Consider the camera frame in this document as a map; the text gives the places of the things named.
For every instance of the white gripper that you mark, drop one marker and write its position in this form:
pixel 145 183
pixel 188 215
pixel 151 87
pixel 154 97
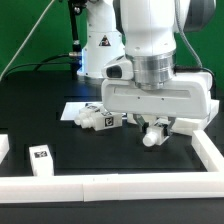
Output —
pixel 185 95

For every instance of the white square table top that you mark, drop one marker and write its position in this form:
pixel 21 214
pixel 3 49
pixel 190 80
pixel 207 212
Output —
pixel 187 126

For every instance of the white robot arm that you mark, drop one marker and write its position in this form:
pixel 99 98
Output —
pixel 131 48

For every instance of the white right fence bar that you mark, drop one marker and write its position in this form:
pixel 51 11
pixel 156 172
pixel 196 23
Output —
pixel 208 153

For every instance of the white fence bar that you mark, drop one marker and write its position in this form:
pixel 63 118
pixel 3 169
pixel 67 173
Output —
pixel 208 153
pixel 112 187

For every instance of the white marker sheet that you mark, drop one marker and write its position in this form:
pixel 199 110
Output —
pixel 71 109

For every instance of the white front fence bar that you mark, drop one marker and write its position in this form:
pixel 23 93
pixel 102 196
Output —
pixel 112 187

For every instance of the white left fence block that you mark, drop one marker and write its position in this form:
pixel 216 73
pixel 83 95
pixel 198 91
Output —
pixel 4 146

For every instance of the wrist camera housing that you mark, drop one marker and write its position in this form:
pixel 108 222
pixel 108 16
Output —
pixel 118 68

